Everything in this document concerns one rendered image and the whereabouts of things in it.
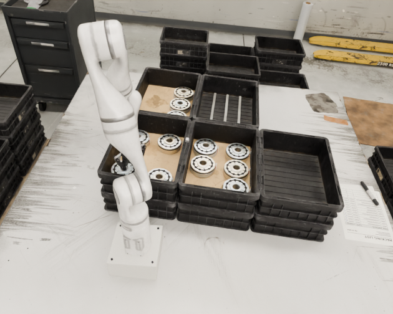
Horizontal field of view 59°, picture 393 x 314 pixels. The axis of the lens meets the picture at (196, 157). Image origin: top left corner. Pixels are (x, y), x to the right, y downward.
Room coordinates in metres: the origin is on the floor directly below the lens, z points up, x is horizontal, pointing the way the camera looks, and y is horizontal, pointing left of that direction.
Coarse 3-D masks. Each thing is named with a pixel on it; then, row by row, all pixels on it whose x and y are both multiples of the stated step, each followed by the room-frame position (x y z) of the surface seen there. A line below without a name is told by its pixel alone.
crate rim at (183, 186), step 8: (192, 120) 1.22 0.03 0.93; (200, 120) 1.22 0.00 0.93; (192, 128) 1.18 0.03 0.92; (248, 128) 1.20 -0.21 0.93; (256, 128) 1.21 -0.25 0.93; (256, 136) 1.15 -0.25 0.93; (256, 144) 1.10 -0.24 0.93; (256, 152) 1.05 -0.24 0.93; (184, 160) 0.96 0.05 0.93; (256, 160) 1.00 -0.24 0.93; (184, 168) 0.92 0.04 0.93; (256, 168) 0.96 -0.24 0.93; (256, 176) 0.91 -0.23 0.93; (184, 184) 0.84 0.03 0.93; (192, 184) 0.84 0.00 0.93; (256, 184) 0.87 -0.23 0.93; (200, 192) 0.83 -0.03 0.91; (208, 192) 0.82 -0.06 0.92; (216, 192) 0.82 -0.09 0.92; (224, 192) 0.82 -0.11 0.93; (232, 192) 0.82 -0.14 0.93; (240, 192) 0.83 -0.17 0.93; (256, 192) 0.84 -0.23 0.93; (256, 200) 0.82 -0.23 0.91
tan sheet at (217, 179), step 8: (216, 144) 1.19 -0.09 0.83; (224, 144) 1.20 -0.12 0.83; (192, 152) 1.12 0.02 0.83; (224, 152) 1.14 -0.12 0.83; (216, 160) 1.08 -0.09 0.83; (224, 160) 1.09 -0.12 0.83; (248, 160) 1.11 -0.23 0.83; (216, 168) 1.04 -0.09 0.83; (248, 168) 1.05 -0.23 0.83; (192, 176) 0.97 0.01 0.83; (216, 176) 0.99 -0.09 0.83; (224, 176) 0.99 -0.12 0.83; (248, 176) 1.01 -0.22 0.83; (200, 184) 0.93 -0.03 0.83; (208, 184) 0.94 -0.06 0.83; (216, 184) 0.94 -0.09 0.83; (248, 184) 0.96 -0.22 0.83
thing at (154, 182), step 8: (184, 120) 1.22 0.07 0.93; (184, 144) 1.05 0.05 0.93; (184, 152) 1.01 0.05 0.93; (104, 160) 0.93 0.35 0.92; (104, 176) 0.84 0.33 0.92; (112, 176) 0.84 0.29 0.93; (120, 176) 0.84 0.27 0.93; (176, 176) 0.87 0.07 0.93; (152, 184) 0.83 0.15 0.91; (160, 184) 0.83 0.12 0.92; (168, 184) 0.83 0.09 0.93; (176, 184) 0.84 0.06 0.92
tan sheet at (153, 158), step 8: (152, 136) 1.20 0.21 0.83; (152, 144) 1.15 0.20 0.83; (152, 152) 1.09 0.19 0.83; (160, 152) 1.10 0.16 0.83; (144, 160) 1.04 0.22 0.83; (152, 160) 1.04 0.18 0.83; (160, 160) 1.05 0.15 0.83; (168, 160) 1.05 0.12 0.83; (176, 160) 1.06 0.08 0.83; (152, 168) 1.00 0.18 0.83; (168, 168) 1.01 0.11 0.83; (176, 168) 1.01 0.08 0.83
